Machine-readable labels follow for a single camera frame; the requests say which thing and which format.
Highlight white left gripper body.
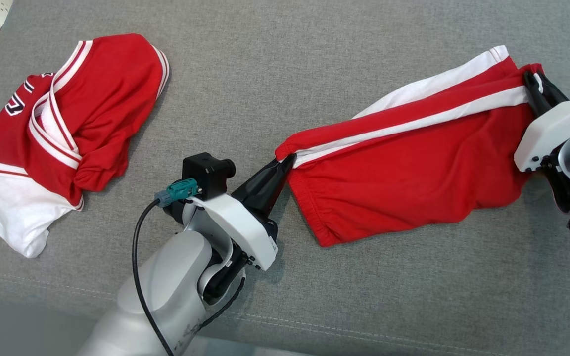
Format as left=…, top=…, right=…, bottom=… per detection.
left=186, top=194, right=279, bottom=271

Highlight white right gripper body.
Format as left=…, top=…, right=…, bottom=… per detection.
left=514, top=99, right=570, bottom=173

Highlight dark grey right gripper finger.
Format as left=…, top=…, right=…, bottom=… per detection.
left=523, top=71, right=554, bottom=118
left=537, top=73, right=570, bottom=106

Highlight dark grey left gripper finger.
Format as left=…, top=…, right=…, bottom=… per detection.
left=245, top=154, right=296, bottom=216
left=231, top=155, right=291, bottom=206

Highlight red shorts with white stripe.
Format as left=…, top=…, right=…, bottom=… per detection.
left=275, top=45, right=546, bottom=248

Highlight red white basketball jersey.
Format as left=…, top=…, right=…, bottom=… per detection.
left=0, top=33, right=171, bottom=259

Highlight teal left camera connector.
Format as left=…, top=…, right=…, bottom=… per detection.
left=154, top=178, right=202, bottom=208

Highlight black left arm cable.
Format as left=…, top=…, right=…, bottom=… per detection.
left=132, top=199, right=247, bottom=356

